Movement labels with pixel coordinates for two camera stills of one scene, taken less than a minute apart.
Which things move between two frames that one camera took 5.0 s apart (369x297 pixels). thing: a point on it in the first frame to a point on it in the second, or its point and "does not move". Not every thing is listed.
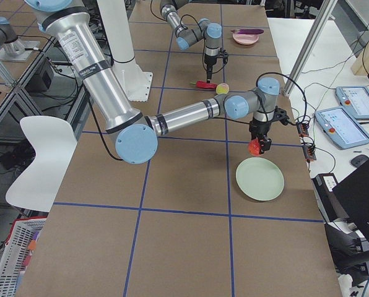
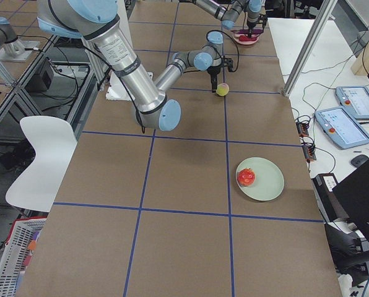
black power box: (330, 207) does not move
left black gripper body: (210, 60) to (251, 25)
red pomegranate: (254, 147) to (246, 176)
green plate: (260, 178) does not move
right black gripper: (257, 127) to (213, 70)
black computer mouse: (358, 160) does not move
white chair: (54, 141) does not move
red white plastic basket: (21, 239) does not move
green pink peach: (222, 88) does not move
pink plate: (245, 39) does not move
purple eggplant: (247, 31) does not move
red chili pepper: (202, 84) to (244, 38)
